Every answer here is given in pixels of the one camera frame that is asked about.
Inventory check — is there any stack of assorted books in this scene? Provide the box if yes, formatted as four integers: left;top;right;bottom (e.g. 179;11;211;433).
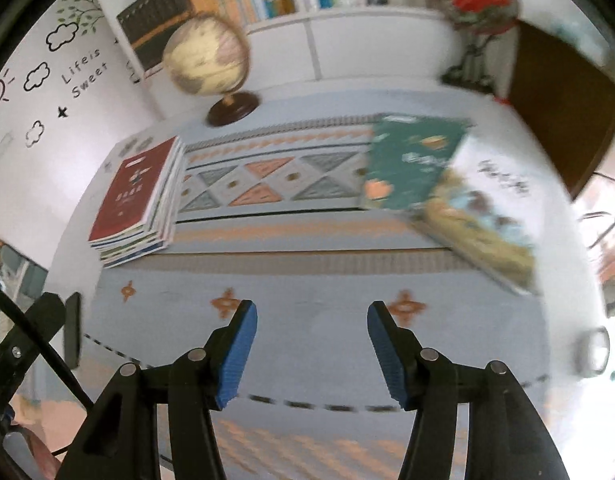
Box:
90;140;188;269

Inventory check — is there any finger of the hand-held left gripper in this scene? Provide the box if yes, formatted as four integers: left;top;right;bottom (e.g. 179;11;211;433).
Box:
0;291;66;411
63;291;83;368

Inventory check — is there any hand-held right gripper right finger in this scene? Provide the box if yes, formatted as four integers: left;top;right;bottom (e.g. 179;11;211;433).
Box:
366;301;571;480

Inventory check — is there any brown wooden cabinet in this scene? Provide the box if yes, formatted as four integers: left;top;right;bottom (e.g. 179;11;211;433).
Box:
492;20;615;201

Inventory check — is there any black cable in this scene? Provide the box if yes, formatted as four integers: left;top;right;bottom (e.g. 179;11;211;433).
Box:
0;277;95;408

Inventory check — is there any white bookshelf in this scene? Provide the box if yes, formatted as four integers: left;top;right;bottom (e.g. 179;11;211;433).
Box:
87;0;468;126

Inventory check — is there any teal green orange flower book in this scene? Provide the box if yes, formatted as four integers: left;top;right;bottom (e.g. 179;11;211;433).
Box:
360;114;471;212

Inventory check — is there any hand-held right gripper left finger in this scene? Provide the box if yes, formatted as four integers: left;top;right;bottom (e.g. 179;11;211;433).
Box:
54;299;259;480

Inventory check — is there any maroon book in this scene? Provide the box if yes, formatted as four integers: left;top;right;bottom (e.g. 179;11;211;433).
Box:
88;136;184;246

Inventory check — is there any light blue patterned table mat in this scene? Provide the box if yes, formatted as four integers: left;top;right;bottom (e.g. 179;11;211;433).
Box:
80;110;583;480

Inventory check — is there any white book with yellow illustration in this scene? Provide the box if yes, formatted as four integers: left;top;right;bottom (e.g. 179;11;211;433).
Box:
412;132;555;297

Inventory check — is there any antique beige desk globe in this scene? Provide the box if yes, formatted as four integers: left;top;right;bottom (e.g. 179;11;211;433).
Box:
162;14;262;127

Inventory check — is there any small white device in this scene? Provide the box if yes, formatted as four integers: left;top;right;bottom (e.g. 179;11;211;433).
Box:
577;327;611;376

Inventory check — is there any row of black volumes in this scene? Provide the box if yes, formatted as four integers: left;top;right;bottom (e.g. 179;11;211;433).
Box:
116;0;198;73

